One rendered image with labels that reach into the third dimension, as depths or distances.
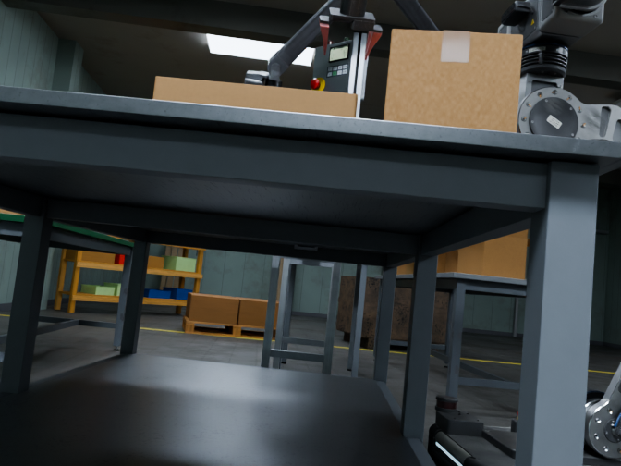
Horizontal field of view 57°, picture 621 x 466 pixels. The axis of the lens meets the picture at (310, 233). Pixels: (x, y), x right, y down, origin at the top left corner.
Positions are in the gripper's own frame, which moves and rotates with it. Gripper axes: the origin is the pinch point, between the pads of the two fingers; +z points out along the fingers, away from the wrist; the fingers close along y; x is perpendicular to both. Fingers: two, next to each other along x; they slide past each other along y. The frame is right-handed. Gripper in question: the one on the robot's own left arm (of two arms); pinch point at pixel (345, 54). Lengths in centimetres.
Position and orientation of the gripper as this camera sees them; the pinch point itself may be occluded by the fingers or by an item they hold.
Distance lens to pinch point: 140.3
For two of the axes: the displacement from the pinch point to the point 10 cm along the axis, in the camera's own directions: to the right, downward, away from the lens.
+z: -1.3, 8.2, 5.6
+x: 0.3, 5.6, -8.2
